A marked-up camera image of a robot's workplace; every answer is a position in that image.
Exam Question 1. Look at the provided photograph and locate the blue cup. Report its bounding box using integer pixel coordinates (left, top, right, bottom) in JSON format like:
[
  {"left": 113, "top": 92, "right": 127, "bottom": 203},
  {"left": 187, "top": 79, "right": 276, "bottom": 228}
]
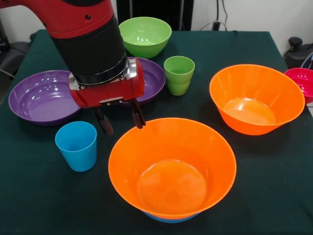
[{"left": 54, "top": 121, "right": 98, "bottom": 173}]

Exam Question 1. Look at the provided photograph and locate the grey pedestal foot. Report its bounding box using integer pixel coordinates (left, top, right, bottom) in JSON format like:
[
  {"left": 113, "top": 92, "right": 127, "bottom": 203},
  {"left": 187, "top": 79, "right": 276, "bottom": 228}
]
[
  {"left": 283, "top": 36, "right": 313, "bottom": 71},
  {"left": 0, "top": 33, "right": 36, "bottom": 74}
]

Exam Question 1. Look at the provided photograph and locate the black equipment box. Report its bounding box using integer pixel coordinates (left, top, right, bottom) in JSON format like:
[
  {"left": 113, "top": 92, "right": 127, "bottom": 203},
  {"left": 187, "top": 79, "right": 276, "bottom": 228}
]
[{"left": 0, "top": 18, "right": 11, "bottom": 52}]

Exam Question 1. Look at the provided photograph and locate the black hanging cable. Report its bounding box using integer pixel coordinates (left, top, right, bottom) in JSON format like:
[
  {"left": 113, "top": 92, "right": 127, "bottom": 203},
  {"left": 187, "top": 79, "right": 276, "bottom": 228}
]
[{"left": 215, "top": 0, "right": 230, "bottom": 31}]

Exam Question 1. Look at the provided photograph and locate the green cup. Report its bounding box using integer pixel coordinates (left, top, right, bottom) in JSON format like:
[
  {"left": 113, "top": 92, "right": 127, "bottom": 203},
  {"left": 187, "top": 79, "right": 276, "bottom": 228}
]
[
  {"left": 166, "top": 78, "right": 191, "bottom": 96},
  {"left": 163, "top": 56, "right": 196, "bottom": 85}
]

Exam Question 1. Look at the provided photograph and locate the green bowl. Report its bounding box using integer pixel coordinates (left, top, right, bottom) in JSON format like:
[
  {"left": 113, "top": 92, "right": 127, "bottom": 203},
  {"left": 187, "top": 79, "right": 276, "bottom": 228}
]
[{"left": 118, "top": 16, "right": 173, "bottom": 59}]

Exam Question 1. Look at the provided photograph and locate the tangle of cables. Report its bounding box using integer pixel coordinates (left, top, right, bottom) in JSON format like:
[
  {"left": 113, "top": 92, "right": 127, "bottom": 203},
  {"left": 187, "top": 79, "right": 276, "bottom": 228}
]
[{"left": 300, "top": 53, "right": 313, "bottom": 70}]

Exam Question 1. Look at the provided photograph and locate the orange bowl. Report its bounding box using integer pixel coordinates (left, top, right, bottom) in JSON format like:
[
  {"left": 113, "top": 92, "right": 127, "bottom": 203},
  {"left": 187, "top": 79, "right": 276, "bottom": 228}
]
[
  {"left": 108, "top": 117, "right": 237, "bottom": 217},
  {"left": 209, "top": 64, "right": 306, "bottom": 136}
]

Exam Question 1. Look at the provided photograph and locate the purple bowl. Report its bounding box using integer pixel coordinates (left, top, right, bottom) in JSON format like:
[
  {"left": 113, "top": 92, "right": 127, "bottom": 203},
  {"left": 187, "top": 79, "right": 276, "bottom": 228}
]
[
  {"left": 8, "top": 70, "right": 83, "bottom": 127},
  {"left": 119, "top": 56, "right": 166, "bottom": 108}
]

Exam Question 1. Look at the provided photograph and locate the dark green table cloth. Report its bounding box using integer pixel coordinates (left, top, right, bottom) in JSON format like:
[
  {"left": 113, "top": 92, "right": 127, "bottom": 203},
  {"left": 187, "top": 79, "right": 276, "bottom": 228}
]
[{"left": 0, "top": 29, "right": 313, "bottom": 235}]

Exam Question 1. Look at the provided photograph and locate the red bowl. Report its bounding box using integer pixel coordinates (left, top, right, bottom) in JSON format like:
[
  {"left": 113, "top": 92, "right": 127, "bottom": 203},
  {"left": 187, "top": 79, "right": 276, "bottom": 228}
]
[{"left": 284, "top": 68, "right": 313, "bottom": 105}]

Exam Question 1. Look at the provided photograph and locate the blue bowl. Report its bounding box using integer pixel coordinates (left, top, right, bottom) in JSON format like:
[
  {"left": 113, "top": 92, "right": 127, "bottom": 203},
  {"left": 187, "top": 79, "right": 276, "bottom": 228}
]
[{"left": 143, "top": 211, "right": 200, "bottom": 224}]

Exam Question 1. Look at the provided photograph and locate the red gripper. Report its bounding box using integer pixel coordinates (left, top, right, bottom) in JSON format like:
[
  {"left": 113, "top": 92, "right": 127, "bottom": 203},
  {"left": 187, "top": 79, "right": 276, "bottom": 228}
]
[{"left": 68, "top": 58, "right": 147, "bottom": 136}]

